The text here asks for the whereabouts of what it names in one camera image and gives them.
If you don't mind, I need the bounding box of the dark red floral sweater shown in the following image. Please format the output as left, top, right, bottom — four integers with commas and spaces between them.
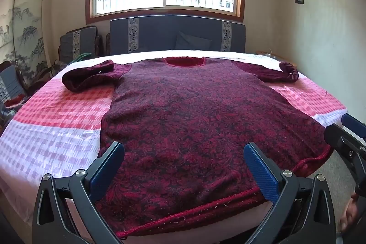
62, 57, 332, 239

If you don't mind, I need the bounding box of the person's right hand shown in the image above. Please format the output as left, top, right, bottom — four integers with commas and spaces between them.
338, 193, 359, 232

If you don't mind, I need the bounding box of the pink checked bed sheet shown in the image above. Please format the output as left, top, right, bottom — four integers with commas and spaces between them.
0, 49, 349, 244

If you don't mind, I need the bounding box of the painted folding screen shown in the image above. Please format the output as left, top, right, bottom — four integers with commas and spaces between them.
1, 0, 47, 84

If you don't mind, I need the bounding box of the dark blue padded headboard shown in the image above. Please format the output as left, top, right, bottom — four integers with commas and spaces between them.
110, 15, 246, 55

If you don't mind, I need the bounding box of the green cord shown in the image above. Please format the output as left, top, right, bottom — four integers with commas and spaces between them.
73, 53, 93, 62

